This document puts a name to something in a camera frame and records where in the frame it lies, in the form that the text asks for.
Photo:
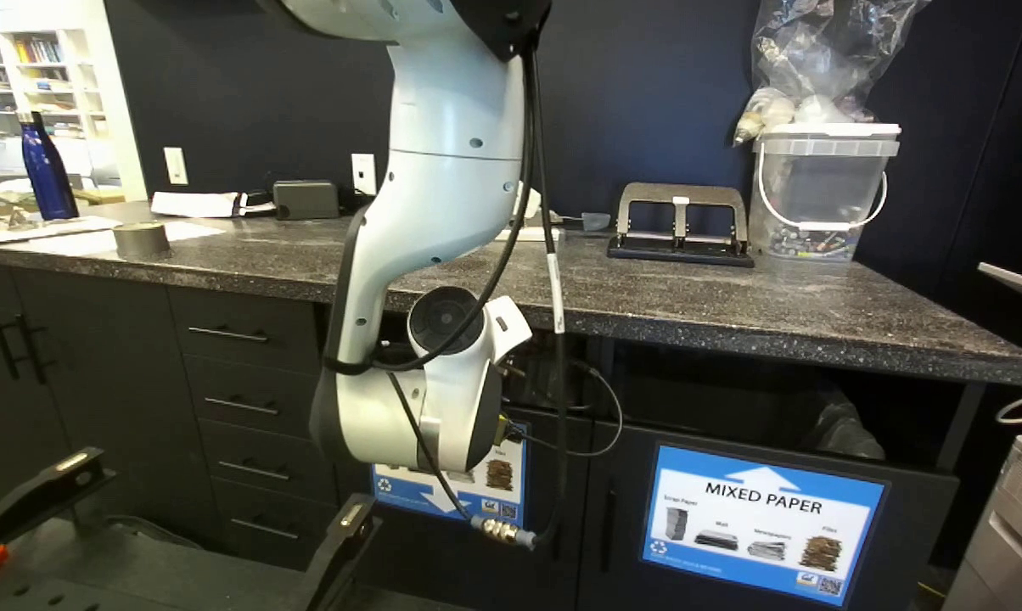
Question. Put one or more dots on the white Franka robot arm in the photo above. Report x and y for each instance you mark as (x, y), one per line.
(442, 170)

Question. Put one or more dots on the clear plastic bag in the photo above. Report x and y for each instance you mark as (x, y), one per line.
(834, 55)

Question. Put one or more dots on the narrow black cabinet door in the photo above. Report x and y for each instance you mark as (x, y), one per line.
(2, 376)

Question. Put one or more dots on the wide black cabinet door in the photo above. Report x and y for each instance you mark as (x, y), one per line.
(103, 385)

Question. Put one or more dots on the black box device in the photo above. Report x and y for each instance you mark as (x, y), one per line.
(307, 197)

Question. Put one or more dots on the black cart with orange part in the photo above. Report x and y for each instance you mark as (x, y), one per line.
(136, 564)

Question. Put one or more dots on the small white label device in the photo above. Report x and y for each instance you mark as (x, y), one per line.
(257, 207)

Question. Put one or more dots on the white light switch plate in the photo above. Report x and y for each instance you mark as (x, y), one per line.
(179, 167)

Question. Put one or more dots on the clear plastic container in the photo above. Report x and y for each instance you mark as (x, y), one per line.
(818, 192)

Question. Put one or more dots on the printed white paper sheet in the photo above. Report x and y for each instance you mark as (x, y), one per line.
(5, 233)

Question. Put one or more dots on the blue water bottle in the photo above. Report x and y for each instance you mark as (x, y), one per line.
(48, 170)

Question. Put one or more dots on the large white paper sheet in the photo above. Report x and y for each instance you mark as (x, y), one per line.
(195, 233)

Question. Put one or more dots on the wide blue bin label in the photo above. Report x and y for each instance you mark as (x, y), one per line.
(506, 498)

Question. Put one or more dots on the slanted blue bin label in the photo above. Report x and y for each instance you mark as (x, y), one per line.
(760, 528)

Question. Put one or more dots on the white bookshelf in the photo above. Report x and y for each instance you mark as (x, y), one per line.
(36, 88)

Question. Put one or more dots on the narrow white wall outlet plate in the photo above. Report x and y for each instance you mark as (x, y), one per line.
(365, 173)

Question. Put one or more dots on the white power strip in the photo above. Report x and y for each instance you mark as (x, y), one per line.
(199, 206)

